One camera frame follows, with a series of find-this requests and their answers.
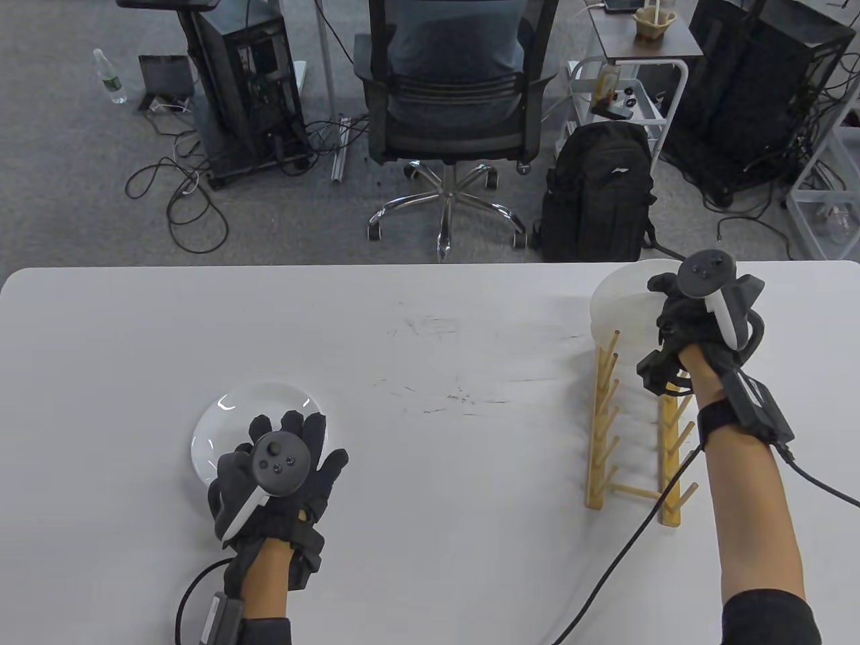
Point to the person's right hand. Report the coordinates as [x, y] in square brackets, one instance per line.
[685, 322]

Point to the person's left hand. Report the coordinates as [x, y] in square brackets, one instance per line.
[316, 437]

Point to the white plate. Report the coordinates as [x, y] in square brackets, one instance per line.
[631, 269]
[625, 316]
[222, 437]

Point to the wooden dish rack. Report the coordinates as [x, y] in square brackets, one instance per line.
[594, 470]

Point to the person's right forearm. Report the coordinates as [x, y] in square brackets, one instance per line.
[752, 510]

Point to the person's left forearm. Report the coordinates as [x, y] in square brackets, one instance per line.
[265, 584]

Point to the black round controller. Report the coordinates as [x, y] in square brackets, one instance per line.
[279, 463]
[705, 272]

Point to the black backpack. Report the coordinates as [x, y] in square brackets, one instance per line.
[598, 195]

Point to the black flat device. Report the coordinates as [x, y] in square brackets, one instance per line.
[611, 111]

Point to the black computer tower cart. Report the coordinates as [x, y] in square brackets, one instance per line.
[759, 87]

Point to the yellow bottle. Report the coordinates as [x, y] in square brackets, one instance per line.
[607, 84]

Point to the aluminium profile bar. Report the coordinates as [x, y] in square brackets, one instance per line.
[339, 161]

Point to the white side cart brown top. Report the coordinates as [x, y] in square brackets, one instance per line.
[625, 44]

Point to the black office chair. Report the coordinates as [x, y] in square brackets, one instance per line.
[457, 144]

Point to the beige bowl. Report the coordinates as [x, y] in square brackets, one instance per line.
[653, 27]

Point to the dark phone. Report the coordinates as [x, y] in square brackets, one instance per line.
[621, 7]

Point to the black computer tower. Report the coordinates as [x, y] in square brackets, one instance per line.
[242, 74]

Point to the white table leg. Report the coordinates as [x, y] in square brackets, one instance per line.
[327, 60]

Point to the clear water bottle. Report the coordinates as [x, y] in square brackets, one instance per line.
[111, 77]

